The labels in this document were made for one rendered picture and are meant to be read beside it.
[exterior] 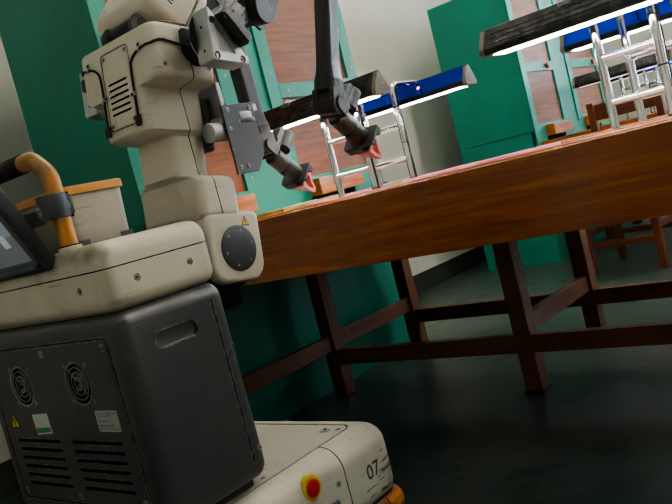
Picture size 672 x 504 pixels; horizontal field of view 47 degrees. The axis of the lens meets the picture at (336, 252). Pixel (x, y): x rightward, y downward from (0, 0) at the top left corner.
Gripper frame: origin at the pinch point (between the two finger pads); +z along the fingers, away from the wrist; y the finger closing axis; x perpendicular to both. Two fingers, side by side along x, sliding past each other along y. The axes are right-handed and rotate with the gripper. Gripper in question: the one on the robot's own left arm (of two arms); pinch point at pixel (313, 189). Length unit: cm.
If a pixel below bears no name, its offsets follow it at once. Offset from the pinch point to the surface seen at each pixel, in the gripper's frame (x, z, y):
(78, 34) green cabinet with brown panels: -32, -67, 57
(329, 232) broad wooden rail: 26.9, -11.8, -24.4
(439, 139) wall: -205, 217, 126
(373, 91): -19.5, -13.6, -29.7
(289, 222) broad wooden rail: 23.1, -15.1, -10.7
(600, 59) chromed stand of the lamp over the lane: -25, 6, -90
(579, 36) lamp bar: -59, 28, -72
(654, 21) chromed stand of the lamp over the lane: -29, 3, -105
